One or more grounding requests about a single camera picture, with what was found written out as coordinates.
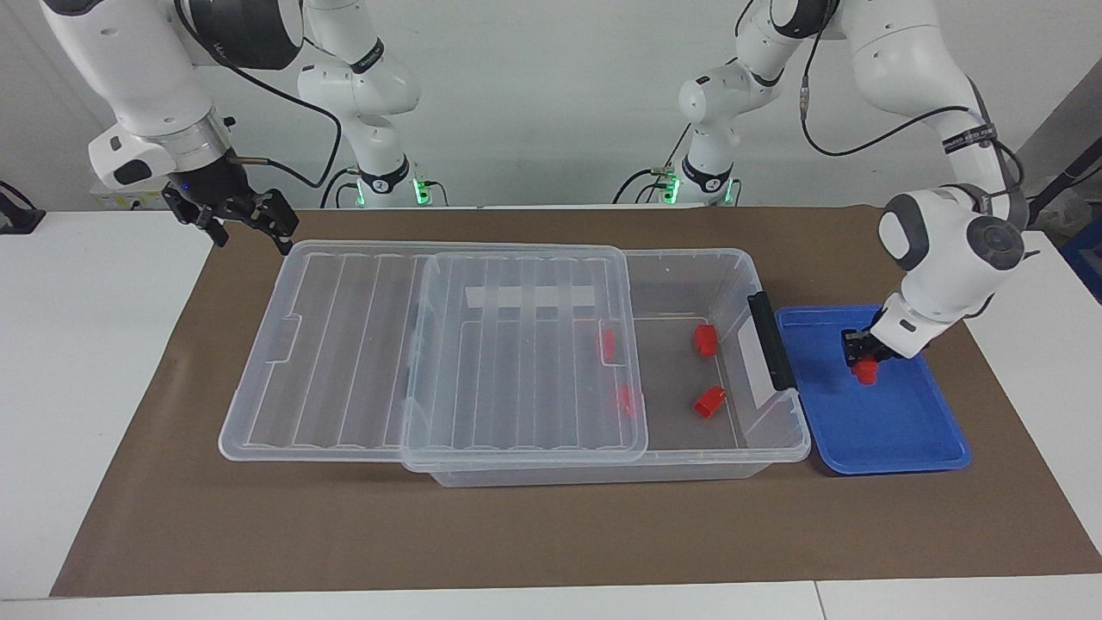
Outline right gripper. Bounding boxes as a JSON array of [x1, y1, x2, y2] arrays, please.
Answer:
[[161, 152, 300, 257]]

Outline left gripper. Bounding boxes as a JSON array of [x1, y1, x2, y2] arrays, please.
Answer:
[[841, 329, 901, 369]]

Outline clear plastic box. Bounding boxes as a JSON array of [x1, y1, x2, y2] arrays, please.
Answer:
[[402, 247, 813, 490]]

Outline blue tray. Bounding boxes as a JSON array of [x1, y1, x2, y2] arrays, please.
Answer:
[[774, 304, 973, 477]]

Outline clear plastic lid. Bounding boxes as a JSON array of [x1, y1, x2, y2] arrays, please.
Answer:
[[217, 239, 649, 467]]

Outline black stand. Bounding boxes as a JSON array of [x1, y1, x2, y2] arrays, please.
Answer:
[[1026, 138, 1102, 227], [0, 180, 46, 236]]

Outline blue crate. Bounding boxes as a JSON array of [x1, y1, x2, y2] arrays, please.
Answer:
[[1060, 215, 1102, 305]]

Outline black cable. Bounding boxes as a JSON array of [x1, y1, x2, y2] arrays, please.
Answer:
[[612, 123, 695, 206], [798, 0, 1027, 201], [175, 0, 344, 189], [319, 166, 359, 209]]

